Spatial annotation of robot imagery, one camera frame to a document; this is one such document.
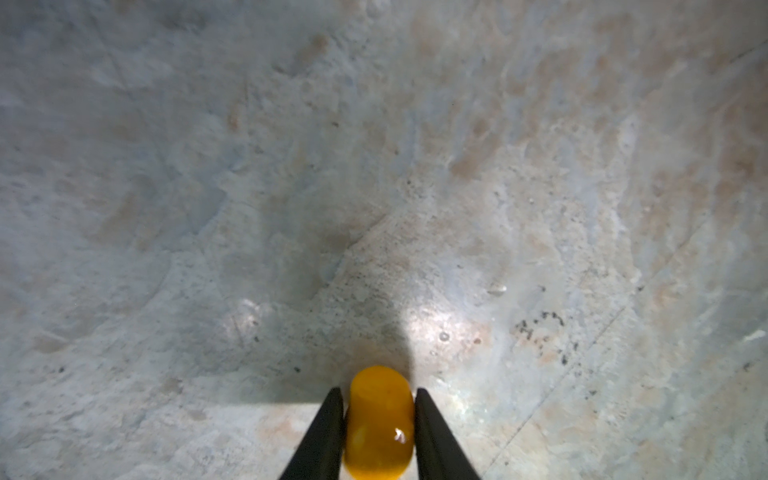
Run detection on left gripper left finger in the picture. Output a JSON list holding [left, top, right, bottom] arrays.
[[279, 387, 345, 480]]

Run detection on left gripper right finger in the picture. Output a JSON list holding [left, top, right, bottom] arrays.
[[415, 388, 480, 480]]

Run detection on yellow kumquat cluster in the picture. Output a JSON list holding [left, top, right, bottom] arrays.
[[343, 366, 415, 479]]

